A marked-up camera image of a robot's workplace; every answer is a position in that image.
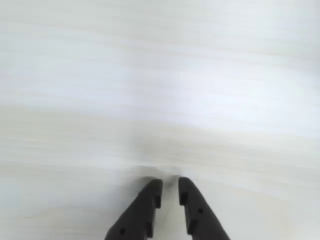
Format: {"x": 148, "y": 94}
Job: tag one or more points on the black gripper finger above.
{"x": 202, "y": 220}
{"x": 140, "y": 215}

